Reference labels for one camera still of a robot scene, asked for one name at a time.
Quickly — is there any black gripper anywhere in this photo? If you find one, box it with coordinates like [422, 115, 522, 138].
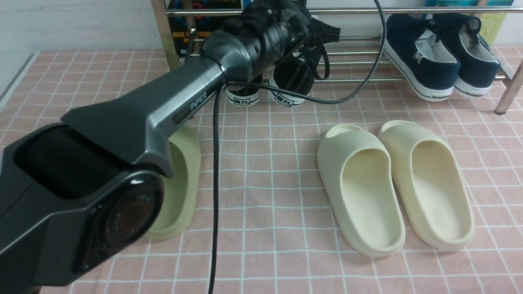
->
[228, 0, 341, 80]

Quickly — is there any black canvas sneaker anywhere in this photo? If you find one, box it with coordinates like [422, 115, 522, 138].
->
[225, 87, 262, 107]
[268, 57, 315, 108]

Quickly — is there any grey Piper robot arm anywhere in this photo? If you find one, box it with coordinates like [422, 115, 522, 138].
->
[1, 0, 339, 294]

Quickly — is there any chrome metal shoe rack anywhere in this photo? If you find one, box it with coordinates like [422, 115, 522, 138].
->
[150, 0, 522, 115]

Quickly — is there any black book orange lettering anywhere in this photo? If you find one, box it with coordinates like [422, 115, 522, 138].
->
[169, 0, 251, 58]

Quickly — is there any left navy blue sneaker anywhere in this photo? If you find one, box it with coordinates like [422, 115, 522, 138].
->
[383, 13, 460, 102]

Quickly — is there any navy blue sneaker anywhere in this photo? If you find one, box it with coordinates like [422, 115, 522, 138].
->
[383, 13, 460, 102]
[433, 13, 501, 97]

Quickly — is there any left cream foam slipper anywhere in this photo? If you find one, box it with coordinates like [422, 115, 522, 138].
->
[316, 123, 406, 257]

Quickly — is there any cream foam slipper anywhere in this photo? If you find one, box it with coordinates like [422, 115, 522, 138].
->
[316, 123, 406, 257]
[377, 120, 475, 251]

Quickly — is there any pink checkered tablecloth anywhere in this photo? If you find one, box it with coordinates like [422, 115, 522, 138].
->
[1, 50, 522, 294]

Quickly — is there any right green foam slipper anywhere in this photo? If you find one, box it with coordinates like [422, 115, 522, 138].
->
[145, 125, 202, 240]

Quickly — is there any right navy blue sneaker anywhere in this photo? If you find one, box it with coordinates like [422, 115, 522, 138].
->
[433, 13, 501, 97]

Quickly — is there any right cream foam slipper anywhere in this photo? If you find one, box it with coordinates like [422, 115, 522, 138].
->
[377, 120, 475, 251]

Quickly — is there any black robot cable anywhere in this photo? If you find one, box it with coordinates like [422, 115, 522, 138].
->
[206, 0, 387, 294]

